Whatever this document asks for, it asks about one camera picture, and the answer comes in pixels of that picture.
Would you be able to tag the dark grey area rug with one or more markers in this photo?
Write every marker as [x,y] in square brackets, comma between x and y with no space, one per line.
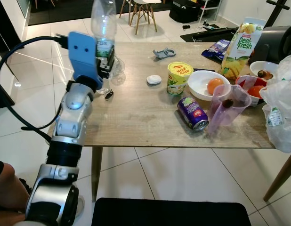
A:
[56,12]

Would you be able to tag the Peel Fresh juice carton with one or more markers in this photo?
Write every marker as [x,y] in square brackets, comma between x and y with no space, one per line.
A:
[242,49]

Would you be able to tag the black duffel bag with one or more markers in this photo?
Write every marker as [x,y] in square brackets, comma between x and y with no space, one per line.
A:
[185,10]

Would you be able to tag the blue snack packet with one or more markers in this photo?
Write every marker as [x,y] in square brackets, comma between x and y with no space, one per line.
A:
[216,49]

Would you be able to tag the water bottle with white cap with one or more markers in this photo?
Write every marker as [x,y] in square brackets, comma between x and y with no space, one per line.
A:
[107,86]

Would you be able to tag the small dark round fruit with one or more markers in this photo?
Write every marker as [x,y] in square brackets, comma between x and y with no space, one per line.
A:
[228,102]

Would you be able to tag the black door panel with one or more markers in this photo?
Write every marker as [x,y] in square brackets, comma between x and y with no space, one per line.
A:
[4,23]
[0,94]

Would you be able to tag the yellow instant noodle cup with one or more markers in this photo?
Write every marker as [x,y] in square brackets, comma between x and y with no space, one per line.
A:
[179,77]

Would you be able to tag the purple drinks can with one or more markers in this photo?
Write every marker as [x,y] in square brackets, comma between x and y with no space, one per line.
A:
[192,113]

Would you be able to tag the deep white bowl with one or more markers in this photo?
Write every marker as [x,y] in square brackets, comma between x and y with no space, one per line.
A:
[198,82]

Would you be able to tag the orange fruit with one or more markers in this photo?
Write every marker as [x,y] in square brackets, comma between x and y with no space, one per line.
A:
[214,86]

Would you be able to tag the red tomato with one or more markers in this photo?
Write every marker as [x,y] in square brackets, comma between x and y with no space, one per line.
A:
[256,91]

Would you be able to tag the shallow white bowl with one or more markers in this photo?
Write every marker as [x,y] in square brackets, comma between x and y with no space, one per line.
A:
[258,66]

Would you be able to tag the black metal stand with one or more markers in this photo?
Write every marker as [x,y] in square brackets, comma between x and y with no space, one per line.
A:
[277,9]

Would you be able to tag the crumpled clear plastic bottle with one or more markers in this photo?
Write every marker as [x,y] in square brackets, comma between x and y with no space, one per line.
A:
[119,70]

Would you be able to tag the pink plastic jug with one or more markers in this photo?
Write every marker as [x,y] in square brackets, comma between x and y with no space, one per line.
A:
[228,117]

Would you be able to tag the white plastic carrier bag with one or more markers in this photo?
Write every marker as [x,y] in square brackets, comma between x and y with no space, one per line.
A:
[279,108]

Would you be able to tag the long black floor pad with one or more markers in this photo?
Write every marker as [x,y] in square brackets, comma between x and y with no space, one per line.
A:
[206,34]

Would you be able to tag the small black key fob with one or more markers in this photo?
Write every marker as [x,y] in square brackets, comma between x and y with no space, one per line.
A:
[109,94]

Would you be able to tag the black round kitchen appliance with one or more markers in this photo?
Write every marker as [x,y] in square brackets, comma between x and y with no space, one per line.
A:
[275,44]

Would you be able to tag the person in black shorts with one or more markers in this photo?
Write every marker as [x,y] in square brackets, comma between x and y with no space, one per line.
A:
[6,188]

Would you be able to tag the small white round case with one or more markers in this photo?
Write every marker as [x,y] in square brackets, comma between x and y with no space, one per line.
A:
[154,79]

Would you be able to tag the brown fruit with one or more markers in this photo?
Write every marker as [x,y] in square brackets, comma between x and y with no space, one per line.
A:
[264,74]

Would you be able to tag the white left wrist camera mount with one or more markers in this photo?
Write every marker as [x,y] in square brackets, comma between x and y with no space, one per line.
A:
[83,56]

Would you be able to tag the red bowl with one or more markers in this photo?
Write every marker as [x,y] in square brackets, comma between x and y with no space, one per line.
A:
[243,82]

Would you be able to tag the white slide sandal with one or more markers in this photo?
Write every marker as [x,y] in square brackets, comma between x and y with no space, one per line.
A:
[80,206]

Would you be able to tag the water bottle with teal cap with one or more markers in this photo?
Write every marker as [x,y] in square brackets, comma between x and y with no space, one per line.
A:
[104,28]

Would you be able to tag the white metal shelf rack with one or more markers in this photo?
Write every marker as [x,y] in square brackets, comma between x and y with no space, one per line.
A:
[209,7]

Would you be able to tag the white chair with wooden legs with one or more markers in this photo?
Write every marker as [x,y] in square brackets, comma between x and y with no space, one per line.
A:
[125,4]
[144,9]

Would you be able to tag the light wooden dining table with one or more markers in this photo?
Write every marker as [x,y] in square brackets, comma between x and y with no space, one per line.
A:
[136,113]

